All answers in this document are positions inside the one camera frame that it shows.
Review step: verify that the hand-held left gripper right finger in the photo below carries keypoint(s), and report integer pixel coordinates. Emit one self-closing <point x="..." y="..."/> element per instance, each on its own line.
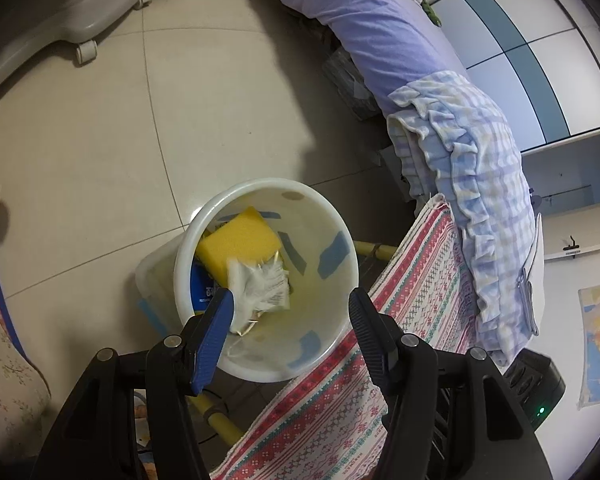
<point x="367" y="340"/>

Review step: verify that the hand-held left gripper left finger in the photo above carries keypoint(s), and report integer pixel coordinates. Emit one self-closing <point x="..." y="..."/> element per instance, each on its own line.
<point x="212" y="340"/>

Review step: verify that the blue and white carton box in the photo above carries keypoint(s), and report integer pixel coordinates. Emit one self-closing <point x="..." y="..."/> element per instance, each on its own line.
<point x="202" y="290"/>

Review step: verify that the white wrapper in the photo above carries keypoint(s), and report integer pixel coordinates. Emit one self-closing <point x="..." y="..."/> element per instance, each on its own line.
<point x="260" y="285"/>

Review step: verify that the yellow snack packet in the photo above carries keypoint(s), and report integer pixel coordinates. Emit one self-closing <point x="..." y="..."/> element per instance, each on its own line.
<point x="240" y="240"/>

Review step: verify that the white patterned plastic bin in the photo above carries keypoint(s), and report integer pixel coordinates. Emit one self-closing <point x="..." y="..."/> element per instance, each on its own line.
<point x="315" y="225"/>

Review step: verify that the patterned woven tablecloth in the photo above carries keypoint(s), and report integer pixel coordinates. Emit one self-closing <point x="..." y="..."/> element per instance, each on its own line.
<point x="330" y="410"/>

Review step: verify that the black appliance with green light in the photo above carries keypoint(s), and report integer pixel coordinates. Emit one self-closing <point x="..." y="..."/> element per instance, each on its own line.
<point x="540" y="385"/>

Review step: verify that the plaid ruffled quilt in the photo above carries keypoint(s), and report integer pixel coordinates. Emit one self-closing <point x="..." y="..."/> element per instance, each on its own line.
<point x="480" y="185"/>

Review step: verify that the floral beige cloth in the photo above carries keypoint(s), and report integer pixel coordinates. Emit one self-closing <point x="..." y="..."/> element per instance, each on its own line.
<point x="5" y="385"/>

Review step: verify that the plastic wrapped storage box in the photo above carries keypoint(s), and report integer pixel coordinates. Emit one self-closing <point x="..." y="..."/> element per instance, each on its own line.
<point x="350" y="85"/>

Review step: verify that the bed with purple sheet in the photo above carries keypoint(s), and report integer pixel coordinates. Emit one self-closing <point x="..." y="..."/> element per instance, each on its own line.
<point x="370" y="25"/>

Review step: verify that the white and blue wardrobe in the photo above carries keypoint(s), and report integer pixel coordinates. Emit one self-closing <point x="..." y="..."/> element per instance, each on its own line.
<point x="530" y="50"/>

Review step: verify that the green plush toy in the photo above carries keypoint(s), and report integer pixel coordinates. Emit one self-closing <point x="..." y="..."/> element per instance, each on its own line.
<point x="432" y="12"/>

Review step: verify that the grey rolling chair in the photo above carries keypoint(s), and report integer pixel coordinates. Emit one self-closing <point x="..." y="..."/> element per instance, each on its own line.
<point x="55" y="5"/>

